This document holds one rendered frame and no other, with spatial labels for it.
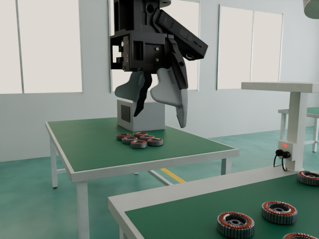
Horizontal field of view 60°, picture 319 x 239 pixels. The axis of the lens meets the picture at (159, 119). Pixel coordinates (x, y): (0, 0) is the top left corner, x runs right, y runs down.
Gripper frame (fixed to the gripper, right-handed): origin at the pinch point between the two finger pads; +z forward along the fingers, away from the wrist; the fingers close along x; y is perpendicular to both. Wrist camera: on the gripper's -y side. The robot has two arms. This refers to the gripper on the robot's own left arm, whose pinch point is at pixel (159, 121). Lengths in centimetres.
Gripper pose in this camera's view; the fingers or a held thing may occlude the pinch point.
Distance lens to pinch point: 46.7
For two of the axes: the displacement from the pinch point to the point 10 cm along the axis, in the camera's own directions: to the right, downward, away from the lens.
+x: 5.6, 1.2, -8.2
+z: 0.0, 9.9, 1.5
